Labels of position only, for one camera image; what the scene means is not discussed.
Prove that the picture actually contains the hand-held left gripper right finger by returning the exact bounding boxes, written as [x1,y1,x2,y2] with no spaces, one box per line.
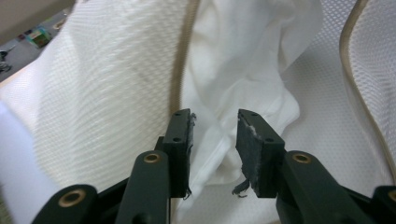
[232,107,370,224]

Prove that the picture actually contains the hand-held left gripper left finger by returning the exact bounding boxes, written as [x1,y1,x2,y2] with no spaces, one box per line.
[114,107,197,224]

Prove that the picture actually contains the white cloth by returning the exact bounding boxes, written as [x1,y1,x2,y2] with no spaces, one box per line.
[172,0,325,224]

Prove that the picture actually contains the cream mesh laundry bag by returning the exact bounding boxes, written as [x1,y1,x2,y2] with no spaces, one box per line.
[0,0,396,224]

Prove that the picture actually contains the small green box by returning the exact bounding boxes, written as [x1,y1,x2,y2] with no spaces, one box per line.
[23,25,53,49]

